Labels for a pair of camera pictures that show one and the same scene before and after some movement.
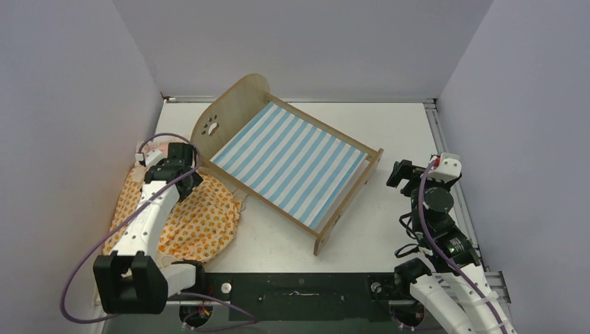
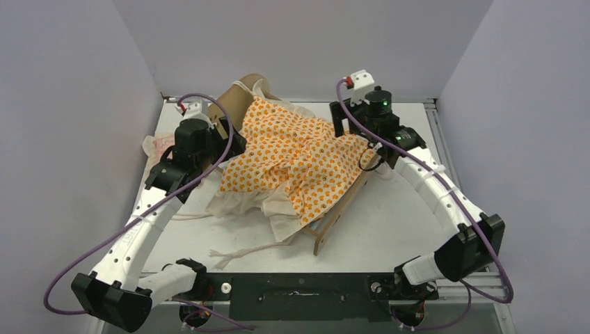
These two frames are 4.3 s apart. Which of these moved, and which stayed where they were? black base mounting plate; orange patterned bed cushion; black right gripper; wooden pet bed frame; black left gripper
Moved: orange patterned bed cushion; black right gripper; black left gripper
Stayed: wooden pet bed frame; black base mounting plate
